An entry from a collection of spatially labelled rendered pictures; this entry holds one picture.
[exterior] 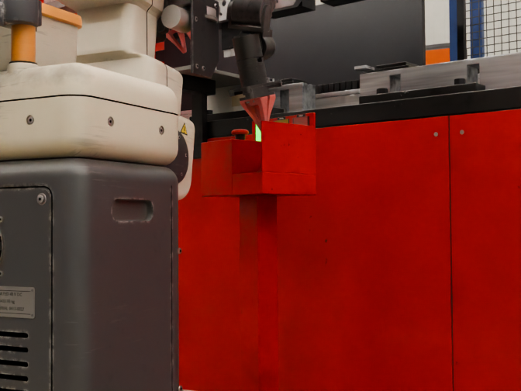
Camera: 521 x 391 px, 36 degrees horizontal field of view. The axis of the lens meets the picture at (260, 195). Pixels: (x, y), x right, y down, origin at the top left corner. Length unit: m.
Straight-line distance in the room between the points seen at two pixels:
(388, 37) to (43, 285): 1.80
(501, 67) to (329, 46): 1.00
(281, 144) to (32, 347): 0.79
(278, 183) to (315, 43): 1.19
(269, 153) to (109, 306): 0.68
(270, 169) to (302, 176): 0.09
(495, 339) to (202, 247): 0.84
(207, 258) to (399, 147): 0.64
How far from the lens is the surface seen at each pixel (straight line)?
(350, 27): 2.73
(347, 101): 2.37
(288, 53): 2.86
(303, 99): 2.14
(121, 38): 1.50
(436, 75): 1.95
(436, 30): 6.61
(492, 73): 1.89
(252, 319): 1.75
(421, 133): 1.81
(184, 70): 2.08
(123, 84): 1.12
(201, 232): 2.18
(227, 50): 2.37
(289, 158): 1.70
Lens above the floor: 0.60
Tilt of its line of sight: 2 degrees up
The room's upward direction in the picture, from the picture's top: straight up
